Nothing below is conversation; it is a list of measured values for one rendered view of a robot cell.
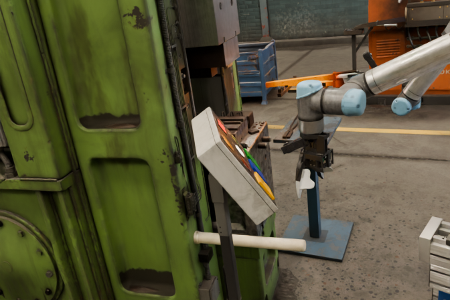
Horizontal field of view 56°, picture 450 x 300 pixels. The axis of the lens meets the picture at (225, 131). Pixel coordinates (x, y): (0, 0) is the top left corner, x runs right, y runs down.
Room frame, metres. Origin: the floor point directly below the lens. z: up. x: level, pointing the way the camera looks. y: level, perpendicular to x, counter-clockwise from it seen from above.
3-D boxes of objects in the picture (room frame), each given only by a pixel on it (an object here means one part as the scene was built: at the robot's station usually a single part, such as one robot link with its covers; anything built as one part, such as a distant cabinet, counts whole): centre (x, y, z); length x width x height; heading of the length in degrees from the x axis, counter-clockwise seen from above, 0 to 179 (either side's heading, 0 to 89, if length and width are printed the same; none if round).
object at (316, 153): (1.19, -0.27, 1.07); 0.09 x 0.08 x 0.12; 47
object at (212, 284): (1.47, 0.16, 0.36); 0.09 x 0.07 x 0.12; 160
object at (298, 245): (1.41, -0.04, 0.62); 0.44 x 0.05 x 0.05; 70
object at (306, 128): (1.19, -0.26, 1.15); 0.08 x 0.08 x 0.05
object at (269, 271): (1.90, 0.11, 0.23); 0.55 x 0.37 x 0.47; 70
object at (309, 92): (1.19, -0.26, 1.23); 0.09 x 0.08 x 0.11; 55
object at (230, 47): (1.84, 0.12, 1.32); 0.42 x 0.20 x 0.10; 70
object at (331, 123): (2.26, -0.48, 0.74); 0.40 x 0.30 x 0.02; 152
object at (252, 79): (5.88, -0.19, 0.36); 1.20 x 0.80 x 0.72; 68
